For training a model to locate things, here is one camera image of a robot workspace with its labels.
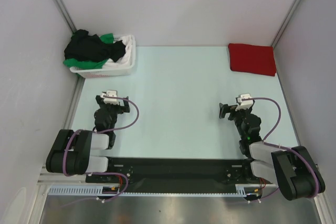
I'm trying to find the black t shirt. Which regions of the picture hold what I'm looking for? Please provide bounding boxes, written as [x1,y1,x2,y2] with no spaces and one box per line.
[64,29,126,62]

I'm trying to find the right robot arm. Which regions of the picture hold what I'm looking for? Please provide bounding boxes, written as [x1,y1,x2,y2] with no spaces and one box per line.
[219,101,326,200]

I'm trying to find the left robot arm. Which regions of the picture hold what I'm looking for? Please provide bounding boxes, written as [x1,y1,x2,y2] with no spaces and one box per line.
[46,92,134,182]

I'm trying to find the white laundry basket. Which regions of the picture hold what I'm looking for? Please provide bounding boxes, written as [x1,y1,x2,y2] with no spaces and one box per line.
[70,35,136,78]

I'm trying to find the white t shirt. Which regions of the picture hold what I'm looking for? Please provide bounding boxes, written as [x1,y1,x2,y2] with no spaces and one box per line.
[103,35,133,69]

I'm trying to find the folded red t shirt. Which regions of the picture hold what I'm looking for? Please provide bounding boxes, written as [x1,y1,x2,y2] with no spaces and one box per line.
[228,43,276,77]

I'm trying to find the green t shirt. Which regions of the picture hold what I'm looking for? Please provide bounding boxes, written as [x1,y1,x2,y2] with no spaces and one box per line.
[64,29,112,65]

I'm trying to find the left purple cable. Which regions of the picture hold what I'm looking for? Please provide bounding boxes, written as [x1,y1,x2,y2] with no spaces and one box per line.
[62,97,140,177]

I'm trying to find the purple cable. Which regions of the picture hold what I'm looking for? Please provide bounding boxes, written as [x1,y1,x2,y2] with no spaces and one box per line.
[246,97,322,196]
[62,97,140,177]

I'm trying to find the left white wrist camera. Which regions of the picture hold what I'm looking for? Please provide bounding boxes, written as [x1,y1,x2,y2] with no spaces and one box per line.
[100,90,120,105]

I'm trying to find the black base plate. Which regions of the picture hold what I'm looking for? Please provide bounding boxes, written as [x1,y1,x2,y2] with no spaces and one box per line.
[86,157,268,194]

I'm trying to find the right white cable duct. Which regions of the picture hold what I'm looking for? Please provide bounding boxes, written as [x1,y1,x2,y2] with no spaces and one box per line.
[235,184,263,196]

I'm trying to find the white cable duct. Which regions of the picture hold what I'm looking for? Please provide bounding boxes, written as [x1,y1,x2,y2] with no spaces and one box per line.
[48,185,119,196]
[235,184,263,196]

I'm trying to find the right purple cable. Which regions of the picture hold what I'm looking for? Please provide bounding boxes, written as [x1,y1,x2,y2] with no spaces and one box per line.
[246,97,322,196]

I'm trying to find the aluminium rail frame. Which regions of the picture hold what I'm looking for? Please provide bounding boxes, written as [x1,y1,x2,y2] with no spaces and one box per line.
[36,164,324,186]

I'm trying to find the left white cable duct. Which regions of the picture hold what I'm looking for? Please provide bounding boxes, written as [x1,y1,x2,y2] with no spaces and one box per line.
[48,185,119,196]

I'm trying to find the right corner aluminium post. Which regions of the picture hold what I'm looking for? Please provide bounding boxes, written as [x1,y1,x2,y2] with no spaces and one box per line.
[270,0,302,49]

